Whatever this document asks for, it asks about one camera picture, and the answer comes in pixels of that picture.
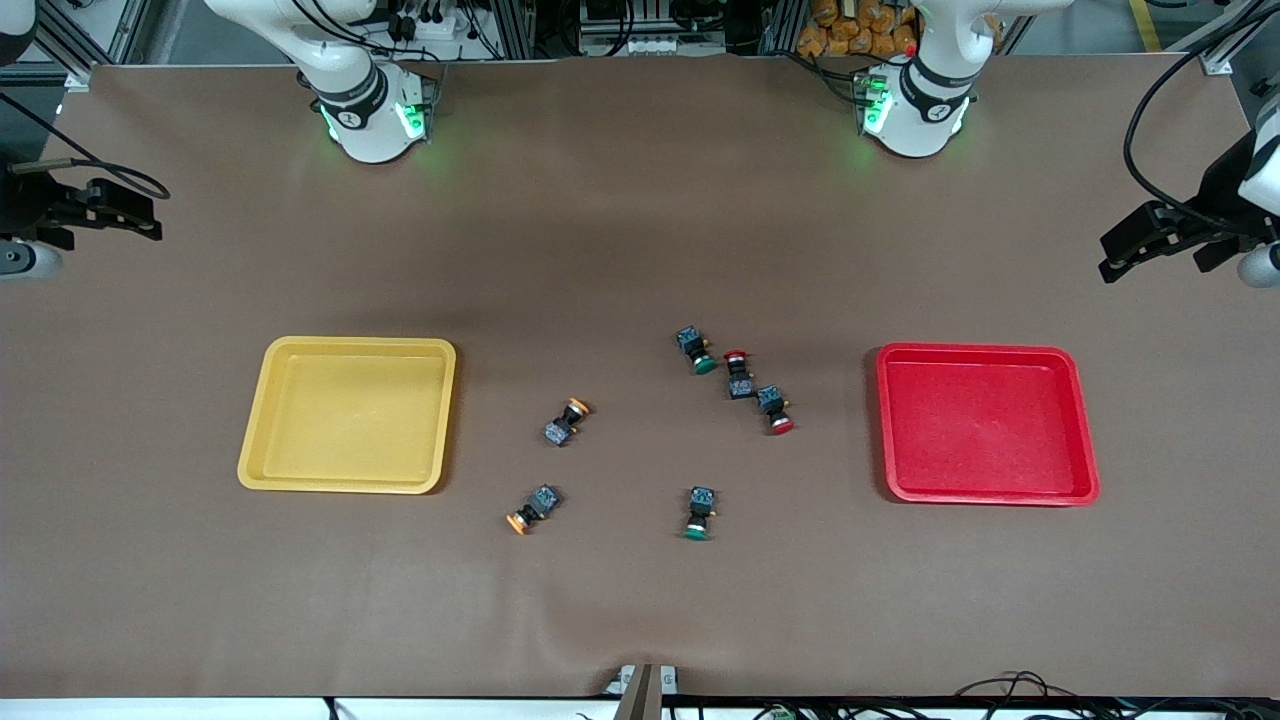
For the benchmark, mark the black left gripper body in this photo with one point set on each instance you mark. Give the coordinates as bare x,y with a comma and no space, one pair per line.
1221,190

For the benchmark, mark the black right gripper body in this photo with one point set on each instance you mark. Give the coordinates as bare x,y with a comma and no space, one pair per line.
27,203

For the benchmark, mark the wide-capped red push button switch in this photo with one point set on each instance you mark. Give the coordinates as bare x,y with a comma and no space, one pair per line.
769,400

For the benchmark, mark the small-capped red push button switch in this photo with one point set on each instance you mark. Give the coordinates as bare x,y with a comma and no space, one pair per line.
740,383

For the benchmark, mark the yellow push button switch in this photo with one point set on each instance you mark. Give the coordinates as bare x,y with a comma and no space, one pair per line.
541,502
558,432

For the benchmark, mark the red plastic tray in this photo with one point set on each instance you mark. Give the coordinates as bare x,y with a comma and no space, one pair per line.
985,472

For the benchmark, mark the yellow plastic tray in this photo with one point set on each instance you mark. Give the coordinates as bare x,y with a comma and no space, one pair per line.
350,462

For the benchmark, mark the orange snack packets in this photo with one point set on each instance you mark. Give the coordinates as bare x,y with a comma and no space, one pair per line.
850,28

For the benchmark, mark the white power strip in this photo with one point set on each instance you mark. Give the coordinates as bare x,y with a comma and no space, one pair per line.
425,22

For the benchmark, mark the brown table mat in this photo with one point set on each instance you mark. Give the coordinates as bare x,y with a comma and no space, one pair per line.
640,200

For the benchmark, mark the grey equipment rack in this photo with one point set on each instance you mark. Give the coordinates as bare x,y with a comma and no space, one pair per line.
650,25

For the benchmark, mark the aluminium frame post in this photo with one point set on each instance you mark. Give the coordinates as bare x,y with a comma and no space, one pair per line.
80,45
1215,50

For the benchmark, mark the green push button switch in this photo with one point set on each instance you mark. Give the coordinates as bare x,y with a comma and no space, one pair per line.
701,500
690,342

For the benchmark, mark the metal camera mount clamp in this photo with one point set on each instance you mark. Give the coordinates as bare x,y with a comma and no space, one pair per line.
642,690

